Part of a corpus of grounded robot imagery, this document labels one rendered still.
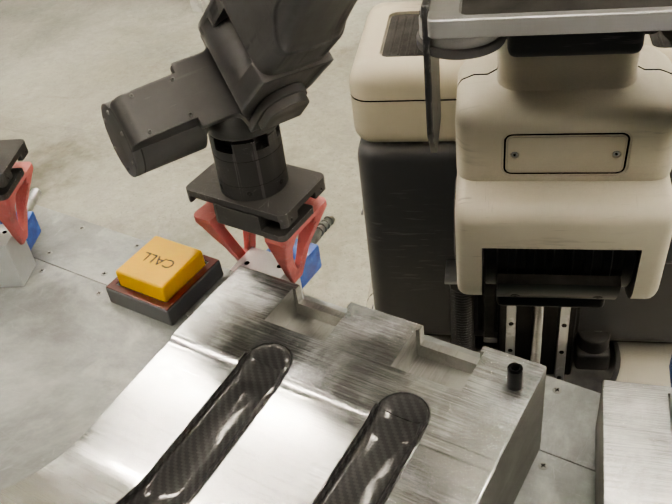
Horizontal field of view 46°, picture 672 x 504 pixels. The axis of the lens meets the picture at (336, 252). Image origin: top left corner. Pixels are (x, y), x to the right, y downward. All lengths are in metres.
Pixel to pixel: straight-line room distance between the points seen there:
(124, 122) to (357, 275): 1.46
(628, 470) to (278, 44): 0.34
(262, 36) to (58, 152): 2.33
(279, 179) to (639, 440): 0.33
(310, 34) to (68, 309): 0.43
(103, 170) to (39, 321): 1.83
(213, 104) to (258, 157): 0.07
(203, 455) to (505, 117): 0.46
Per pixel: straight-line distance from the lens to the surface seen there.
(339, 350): 0.57
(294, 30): 0.48
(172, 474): 0.55
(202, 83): 0.58
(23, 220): 0.86
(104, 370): 0.74
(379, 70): 1.11
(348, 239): 2.10
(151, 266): 0.77
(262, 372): 0.58
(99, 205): 2.47
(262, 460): 0.53
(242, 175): 0.63
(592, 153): 0.85
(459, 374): 0.59
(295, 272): 0.70
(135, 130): 0.57
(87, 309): 0.81
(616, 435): 0.57
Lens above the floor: 1.30
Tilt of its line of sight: 39 degrees down
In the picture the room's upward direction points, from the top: 8 degrees counter-clockwise
